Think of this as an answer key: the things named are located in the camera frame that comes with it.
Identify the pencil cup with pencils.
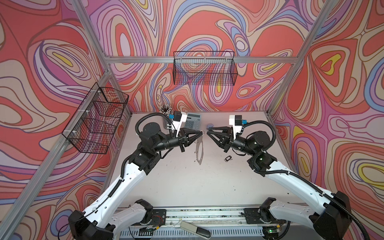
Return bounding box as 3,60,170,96
159,105,172,130

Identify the grey foot pedal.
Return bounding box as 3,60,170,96
180,221,212,240

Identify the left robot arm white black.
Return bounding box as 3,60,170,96
68,112,203,240

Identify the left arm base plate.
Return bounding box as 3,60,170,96
133,209,167,227

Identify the black wire basket wall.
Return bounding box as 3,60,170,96
173,50,238,86
62,83,129,155

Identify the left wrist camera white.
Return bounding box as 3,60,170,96
167,111,187,137

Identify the black wire basket back wall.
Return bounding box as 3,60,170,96
173,50,238,86

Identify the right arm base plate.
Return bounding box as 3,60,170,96
241,208,287,225

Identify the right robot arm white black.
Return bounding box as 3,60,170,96
207,115,370,240

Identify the black wire basket left wall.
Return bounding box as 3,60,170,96
62,83,129,155

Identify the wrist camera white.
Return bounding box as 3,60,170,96
229,115,248,136
167,111,187,137

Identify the teal calculator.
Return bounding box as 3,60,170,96
185,113,201,130

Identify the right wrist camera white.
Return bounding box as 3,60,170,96
229,115,248,136

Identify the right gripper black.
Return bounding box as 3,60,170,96
207,126,257,157

